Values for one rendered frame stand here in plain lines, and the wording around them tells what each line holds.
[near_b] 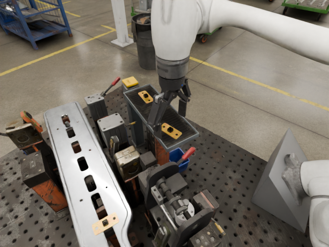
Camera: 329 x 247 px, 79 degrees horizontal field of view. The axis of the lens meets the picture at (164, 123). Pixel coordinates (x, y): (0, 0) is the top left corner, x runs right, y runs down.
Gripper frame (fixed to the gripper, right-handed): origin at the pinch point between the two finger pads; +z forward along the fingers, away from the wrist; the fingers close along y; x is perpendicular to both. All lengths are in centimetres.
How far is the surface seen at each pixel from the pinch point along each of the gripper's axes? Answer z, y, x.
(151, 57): 98, -167, -170
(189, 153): 5.4, 2.8, 10.6
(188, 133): 4.1, -3.3, 6.0
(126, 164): 12.9, 17.0, -6.7
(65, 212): 50, 42, -30
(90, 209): 20.1, 35.0, -6.8
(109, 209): 20.0, 30.5, -1.7
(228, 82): 120, -215, -60
